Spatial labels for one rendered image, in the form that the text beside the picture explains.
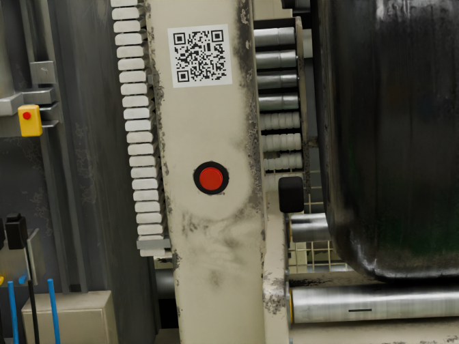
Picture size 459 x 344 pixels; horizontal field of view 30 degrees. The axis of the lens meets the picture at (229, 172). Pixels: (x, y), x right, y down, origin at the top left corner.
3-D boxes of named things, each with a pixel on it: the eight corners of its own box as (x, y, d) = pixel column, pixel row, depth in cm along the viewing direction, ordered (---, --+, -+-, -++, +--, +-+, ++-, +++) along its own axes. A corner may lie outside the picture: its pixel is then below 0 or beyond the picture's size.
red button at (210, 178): (200, 191, 111) (198, 168, 111) (201, 187, 113) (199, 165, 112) (223, 190, 111) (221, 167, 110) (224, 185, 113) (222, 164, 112)
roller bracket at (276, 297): (267, 364, 106) (261, 291, 103) (271, 244, 144) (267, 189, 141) (294, 362, 106) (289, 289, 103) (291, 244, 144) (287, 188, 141)
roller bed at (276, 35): (201, 200, 154) (185, 34, 145) (207, 176, 168) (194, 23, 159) (311, 194, 152) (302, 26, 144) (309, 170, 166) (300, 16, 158)
